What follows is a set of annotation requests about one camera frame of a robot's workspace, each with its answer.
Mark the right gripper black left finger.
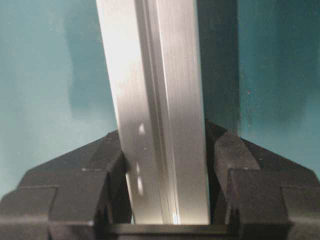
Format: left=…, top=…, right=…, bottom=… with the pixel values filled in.
left=0, top=131, right=132, bottom=240

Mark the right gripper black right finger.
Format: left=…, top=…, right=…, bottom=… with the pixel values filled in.
left=205, top=121, right=320, bottom=240

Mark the silver aluminium extrusion rail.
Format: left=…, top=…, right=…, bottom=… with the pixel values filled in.
left=96, top=0, right=211, bottom=225

